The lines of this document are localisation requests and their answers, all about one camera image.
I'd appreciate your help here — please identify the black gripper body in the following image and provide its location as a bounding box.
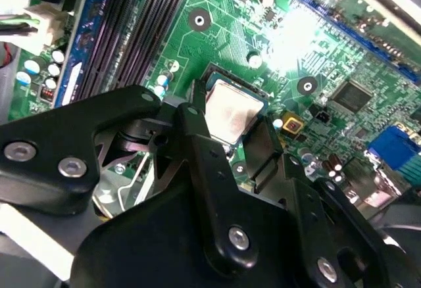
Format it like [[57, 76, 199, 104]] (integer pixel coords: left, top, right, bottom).
[[70, 181, 307, 288]]

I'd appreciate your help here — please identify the silver CPU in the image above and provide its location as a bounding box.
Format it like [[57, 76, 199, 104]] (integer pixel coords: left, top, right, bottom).
[[203, 70, 268, 145]]

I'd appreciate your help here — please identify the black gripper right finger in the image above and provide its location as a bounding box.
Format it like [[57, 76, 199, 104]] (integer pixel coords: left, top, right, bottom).
[[242, 116, 419, 288]]

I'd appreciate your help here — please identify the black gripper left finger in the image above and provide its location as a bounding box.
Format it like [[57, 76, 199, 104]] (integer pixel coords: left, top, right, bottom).
[[0, 79, 260, 277]]

